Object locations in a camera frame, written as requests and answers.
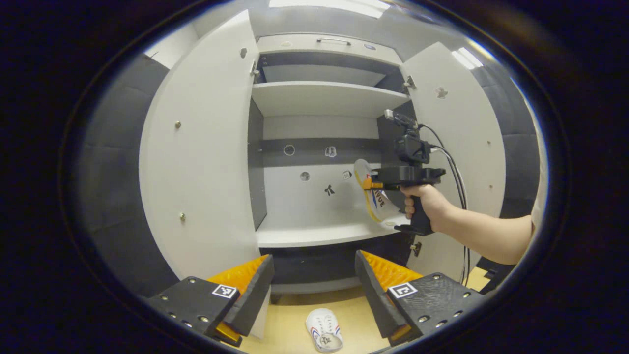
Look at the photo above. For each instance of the white cabinet door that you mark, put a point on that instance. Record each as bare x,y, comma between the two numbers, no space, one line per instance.
467,123
206,147

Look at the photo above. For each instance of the white shoe cabinet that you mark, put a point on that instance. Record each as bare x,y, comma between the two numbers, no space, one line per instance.
319,98

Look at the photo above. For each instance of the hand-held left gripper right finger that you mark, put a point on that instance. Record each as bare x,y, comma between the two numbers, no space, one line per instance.
376,295

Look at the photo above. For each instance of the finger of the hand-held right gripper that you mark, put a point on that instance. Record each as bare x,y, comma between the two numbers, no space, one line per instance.
381,185

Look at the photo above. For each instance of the white striped shoe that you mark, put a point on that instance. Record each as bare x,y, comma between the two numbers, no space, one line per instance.
381,206
324,329

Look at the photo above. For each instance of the small ceiling light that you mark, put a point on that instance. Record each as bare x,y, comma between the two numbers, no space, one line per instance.
467,58

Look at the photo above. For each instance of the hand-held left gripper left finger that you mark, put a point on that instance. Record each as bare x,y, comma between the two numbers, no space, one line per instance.
255,295

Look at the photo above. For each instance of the long ceiling light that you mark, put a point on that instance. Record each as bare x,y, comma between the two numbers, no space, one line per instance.
334,6

